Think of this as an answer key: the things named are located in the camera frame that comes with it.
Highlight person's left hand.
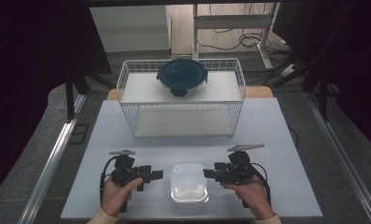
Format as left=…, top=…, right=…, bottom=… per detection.
left=101, top=176, right=144, bottom=218

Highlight white power strip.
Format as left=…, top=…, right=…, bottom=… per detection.
left=279, top=63, right=297, bottom=77

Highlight round container with dark blue lid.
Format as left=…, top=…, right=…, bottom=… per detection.
left=156, top=57, right=209, bottom=100

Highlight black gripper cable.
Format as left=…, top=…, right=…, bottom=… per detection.
left=241, top=152, right=272, bottom=209
left=99, top=155, right=119, bottom=204

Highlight person's right hand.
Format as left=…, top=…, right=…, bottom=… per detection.
left=220, top=174, right=277, bottom=220

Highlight black floor plate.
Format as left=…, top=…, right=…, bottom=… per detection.
left=68, top=123, right=90, bottom=146

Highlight white desk frame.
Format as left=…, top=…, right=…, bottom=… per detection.
left=191, top=2, right=280, bottom=70

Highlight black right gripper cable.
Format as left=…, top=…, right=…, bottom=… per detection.
left=241, top=152, right=272, bottom=209

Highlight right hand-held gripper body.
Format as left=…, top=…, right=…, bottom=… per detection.
left=215, top=143, right=266, bottom=185

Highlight clear rectangular plastic container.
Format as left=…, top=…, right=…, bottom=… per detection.
left=170, top=163, right=211, bottom=205

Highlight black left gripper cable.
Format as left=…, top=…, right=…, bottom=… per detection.
left=99, top=155, right=119, bottom=204

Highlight aluminium rail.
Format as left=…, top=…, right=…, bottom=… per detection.
left=17, top=92, right=89, bottom=224
left=304, top=91, right=371, bottom=224

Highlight white cabinet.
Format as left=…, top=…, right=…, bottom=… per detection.
left=89, top=5, right=172, bottom=53

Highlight black stand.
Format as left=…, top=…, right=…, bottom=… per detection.
left=263, top=3, right=362, bottom=123
left=64, top=71, right=117, bottom=123

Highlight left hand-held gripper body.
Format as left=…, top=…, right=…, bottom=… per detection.
left=108, top=148, right=144, bottom=192

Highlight white wire rack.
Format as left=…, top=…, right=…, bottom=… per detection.
left=116, top=58, right=246, bottom=138

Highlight black curtain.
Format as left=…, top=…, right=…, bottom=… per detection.
left=271, top=0, right=371, bottom=157
left=0, top=0, right=113, bottom=203

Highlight thin black cable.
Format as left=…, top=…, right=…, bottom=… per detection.
left=287, top=125, right=300, bottom=147

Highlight black floor cables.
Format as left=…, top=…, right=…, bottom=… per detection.
left=196, top=3, right=292, bottom=54

